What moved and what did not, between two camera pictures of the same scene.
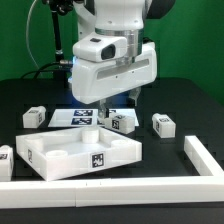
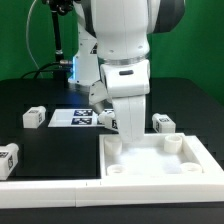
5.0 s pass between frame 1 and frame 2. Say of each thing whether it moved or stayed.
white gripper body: moved
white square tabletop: moved
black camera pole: stayed
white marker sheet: stayed
